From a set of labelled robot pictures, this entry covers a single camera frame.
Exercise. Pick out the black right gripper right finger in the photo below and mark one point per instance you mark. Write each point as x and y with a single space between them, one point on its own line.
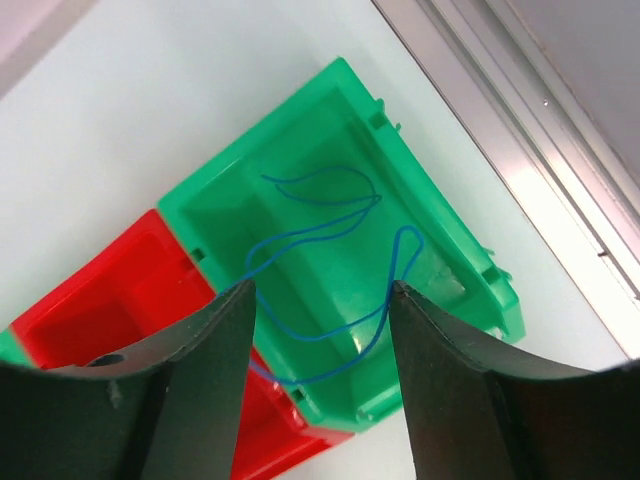
479 408

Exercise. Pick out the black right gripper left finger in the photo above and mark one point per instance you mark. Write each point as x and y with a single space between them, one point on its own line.
166 407

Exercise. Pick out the red bin middle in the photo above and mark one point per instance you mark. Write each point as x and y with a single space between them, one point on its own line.
139 284

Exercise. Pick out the green bin left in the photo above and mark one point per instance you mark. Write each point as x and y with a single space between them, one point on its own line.
11 349

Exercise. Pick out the green bin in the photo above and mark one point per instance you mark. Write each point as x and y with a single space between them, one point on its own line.
11 349
323 205

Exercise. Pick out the green bin right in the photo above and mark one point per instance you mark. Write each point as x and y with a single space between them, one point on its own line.
323 205

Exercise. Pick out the aluminium frame rail right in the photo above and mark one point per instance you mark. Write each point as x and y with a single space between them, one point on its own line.
547 151

